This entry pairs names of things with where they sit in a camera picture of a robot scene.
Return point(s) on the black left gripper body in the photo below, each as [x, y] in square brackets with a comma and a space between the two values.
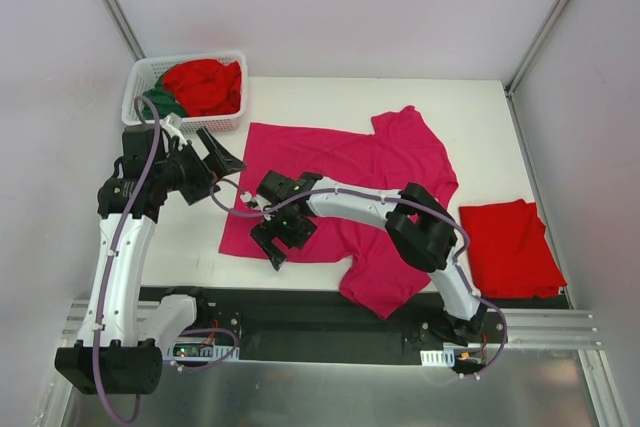
[201, 177]

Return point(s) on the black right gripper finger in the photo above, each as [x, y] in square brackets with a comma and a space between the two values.
[264, 238]
[298, 229]

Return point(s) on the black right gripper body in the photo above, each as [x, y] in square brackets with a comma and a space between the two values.
[279, 240]

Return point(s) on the white perforated plastic basket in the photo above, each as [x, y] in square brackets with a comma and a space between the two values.
[146, 72]

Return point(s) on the pink t shirt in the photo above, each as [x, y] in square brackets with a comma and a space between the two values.
[400, 150]

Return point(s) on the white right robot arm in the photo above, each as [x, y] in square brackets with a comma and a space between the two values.
[423, 233]

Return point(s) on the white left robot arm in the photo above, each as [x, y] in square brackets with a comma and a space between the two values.
[115, 352]

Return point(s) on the green t shirt in basket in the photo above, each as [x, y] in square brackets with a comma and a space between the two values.
[165, 103]

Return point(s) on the red t shirt in basket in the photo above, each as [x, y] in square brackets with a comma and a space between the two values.
[205, 87]

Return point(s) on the folded red t shirt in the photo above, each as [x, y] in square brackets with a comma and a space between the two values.
[509, 256]

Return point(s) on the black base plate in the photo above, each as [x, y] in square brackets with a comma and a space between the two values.
[323, 327]

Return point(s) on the right aluminium frame post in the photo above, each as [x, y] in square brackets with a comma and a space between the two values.
[540, 38]

